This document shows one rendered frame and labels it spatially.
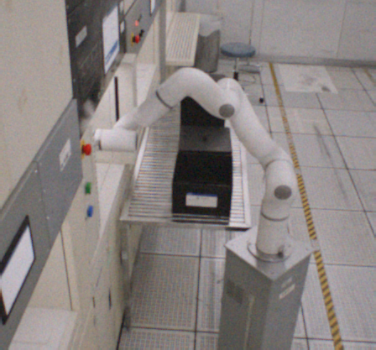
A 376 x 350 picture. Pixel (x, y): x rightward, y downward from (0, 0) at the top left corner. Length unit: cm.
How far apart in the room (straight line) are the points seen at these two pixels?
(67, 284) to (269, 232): 84
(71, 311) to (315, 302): 168
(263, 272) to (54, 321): 83
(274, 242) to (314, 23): 470
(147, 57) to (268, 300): 222
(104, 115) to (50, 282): 95
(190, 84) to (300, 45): 489
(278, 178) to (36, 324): 98
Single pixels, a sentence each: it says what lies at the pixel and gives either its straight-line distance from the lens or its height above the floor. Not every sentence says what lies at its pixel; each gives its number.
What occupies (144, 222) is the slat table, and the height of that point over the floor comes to 75.
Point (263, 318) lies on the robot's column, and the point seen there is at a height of 52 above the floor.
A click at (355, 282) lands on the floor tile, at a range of 327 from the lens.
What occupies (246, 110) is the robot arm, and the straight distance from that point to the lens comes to 184.
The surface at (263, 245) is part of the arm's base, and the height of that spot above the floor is 81.
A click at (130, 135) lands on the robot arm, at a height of 127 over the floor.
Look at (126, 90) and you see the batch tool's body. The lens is 230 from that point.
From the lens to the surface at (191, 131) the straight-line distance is 281.
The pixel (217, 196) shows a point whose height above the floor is 87.
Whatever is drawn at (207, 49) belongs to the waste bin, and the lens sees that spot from 597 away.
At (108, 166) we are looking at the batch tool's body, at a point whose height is 87.
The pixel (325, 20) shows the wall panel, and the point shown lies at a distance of 653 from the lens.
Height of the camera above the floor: 216
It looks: 30 degrees down
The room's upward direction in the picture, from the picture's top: 2 degrees clockwise
